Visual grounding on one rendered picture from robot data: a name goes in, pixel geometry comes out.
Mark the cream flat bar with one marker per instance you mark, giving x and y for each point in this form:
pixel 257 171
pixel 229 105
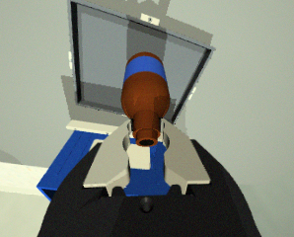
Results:
pixel 103 128

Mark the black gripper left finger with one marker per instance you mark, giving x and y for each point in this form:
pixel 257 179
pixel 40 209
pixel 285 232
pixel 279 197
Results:
pixel 105 166

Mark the dark blue crate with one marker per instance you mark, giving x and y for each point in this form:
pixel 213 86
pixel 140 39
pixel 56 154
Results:
pixel 146 163

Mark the grey square tray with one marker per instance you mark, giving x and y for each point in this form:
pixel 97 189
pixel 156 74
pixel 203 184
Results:
pixel 102 40

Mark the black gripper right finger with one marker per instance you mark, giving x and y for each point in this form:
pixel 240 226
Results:
pixel 188 164

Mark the brown glass bottle with blue label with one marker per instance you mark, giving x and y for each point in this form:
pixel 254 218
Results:
pixel 145 96

